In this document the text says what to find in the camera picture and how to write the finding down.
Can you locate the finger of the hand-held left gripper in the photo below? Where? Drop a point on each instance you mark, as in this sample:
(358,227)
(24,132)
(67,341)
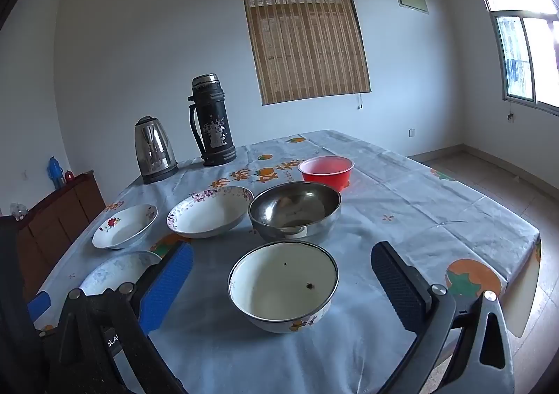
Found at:
(39,304)

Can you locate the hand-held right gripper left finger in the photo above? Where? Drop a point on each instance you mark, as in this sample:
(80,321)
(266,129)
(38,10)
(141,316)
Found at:
(168,284)

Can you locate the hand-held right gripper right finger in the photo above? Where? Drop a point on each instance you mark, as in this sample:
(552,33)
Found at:
(395,284)

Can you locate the plain pale blue plate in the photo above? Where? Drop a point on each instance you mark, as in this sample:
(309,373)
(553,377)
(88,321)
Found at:
(113,271)

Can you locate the white plate with red rose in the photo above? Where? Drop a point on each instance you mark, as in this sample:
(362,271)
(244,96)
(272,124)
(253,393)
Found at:
(126,228)

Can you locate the purple floral rim plate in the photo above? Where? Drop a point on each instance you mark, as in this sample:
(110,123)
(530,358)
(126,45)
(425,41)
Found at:
(209,215)

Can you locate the white enamel bowl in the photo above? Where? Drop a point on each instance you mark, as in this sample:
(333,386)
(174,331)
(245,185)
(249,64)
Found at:
(279,284)

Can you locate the stainless steel bowl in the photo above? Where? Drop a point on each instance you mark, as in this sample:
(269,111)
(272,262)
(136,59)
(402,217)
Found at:
(297,206)

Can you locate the red plastic bowl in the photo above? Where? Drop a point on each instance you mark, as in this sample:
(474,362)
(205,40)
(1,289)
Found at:
(325,177)

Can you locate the printed pale blue tablecloth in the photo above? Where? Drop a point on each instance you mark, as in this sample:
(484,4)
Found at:
(393,223)

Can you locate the white crumpled plastic bag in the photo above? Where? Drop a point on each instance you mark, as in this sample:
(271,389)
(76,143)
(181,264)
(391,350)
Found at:
(18,211)

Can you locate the brown wooden cabinet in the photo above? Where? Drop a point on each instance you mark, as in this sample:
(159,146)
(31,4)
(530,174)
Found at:
(56,219)

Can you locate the blue bottle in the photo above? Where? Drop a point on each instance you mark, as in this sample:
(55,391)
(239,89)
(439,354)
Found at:
(54,173)

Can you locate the small red ornament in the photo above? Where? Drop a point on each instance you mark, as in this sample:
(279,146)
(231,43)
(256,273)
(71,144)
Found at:
(69,177)

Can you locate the stainless steel electric kettle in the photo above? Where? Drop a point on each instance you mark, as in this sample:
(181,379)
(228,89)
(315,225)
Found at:
(153,149)

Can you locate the worn black thermos flask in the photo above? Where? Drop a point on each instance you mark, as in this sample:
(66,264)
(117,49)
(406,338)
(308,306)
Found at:
(214,127)

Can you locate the green framed window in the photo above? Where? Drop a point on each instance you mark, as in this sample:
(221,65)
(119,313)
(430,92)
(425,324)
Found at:
(519,57)

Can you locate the large bamboo window blind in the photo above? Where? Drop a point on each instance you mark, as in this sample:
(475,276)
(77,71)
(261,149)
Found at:
(305,40)

